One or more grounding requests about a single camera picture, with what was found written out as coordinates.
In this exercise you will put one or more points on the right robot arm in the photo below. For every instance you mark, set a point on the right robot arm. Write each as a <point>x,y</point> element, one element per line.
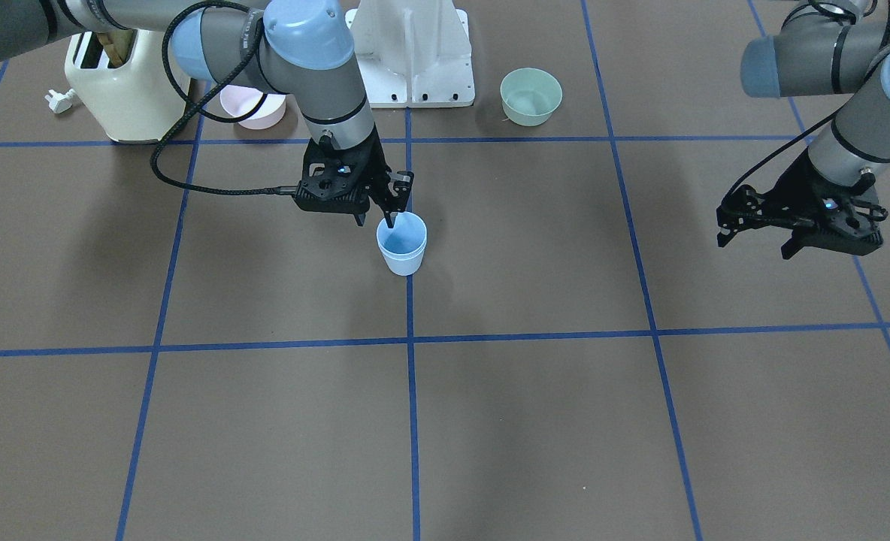
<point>298,48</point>

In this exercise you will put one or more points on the cream toaster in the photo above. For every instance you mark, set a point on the cream toaster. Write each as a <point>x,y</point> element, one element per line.
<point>133,103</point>

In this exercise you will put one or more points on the blue cup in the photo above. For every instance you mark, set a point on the blue cup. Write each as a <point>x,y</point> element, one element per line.
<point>405,239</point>
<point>403,264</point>

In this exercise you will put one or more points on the bread slice in toaster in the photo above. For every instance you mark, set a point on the bread slice in toaster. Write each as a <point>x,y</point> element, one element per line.
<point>116,45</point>

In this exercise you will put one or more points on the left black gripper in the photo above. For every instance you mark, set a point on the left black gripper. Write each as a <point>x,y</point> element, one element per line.
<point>789,194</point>

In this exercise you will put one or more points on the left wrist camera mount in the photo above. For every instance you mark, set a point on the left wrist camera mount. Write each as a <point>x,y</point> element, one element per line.
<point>853,221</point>

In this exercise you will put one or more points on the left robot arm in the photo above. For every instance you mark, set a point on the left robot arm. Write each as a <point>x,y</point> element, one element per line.
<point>829,48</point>

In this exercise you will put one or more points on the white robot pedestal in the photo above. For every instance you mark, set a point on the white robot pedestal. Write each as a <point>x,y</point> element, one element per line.
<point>413,53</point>

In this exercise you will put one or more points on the white toaster power plug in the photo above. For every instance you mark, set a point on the white toaster power plug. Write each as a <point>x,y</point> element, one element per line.
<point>60,102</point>

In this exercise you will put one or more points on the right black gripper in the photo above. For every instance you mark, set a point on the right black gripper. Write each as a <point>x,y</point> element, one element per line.
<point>379,170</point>

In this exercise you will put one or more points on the green bowl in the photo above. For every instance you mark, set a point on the green bowl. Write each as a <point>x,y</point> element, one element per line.
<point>530,96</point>

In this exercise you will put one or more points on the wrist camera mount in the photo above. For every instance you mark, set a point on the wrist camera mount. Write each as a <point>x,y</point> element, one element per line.
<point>853,221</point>
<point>326,182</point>

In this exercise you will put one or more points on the pink bowl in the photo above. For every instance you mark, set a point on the pink bowl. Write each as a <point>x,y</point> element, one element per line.
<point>260,111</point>

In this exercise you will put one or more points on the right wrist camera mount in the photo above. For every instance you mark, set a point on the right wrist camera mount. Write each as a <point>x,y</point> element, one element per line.
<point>326,182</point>

